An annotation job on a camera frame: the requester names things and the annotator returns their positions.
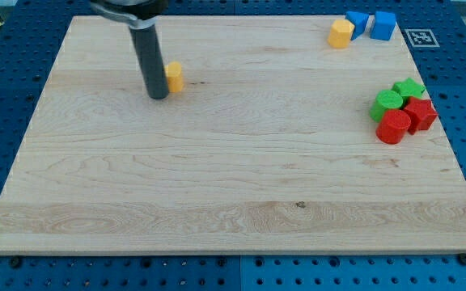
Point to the fiducial marker tag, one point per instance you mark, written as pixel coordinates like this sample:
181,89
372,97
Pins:
421,38

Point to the black bolt right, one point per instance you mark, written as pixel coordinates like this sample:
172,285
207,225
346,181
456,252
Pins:
462,259

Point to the yellow hexagon block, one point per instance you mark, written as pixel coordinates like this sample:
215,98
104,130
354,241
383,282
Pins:
340,34

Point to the red cylinder block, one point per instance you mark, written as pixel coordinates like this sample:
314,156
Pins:
393,126

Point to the wooden board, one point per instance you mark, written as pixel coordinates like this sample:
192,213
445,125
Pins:
269,149

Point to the green star block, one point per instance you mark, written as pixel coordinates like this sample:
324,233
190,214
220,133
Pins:
409,88

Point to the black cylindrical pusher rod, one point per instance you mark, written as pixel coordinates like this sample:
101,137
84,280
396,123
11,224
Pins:
150,60

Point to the black bolt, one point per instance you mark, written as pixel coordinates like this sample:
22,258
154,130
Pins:
462,259
15,262

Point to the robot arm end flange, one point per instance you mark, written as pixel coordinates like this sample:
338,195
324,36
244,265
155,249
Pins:
137,14

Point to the red star block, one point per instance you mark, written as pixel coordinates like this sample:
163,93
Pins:
422,114

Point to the green cylinder block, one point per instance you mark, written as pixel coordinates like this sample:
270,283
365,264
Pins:
385,100

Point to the blue cube block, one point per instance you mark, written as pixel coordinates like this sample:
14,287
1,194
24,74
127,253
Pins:
383,25

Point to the yellow heart block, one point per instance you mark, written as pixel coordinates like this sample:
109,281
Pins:
174,75

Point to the blue triangle block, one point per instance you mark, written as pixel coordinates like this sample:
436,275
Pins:
359,20

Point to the black bolt left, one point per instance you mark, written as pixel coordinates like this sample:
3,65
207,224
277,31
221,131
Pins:
15,262

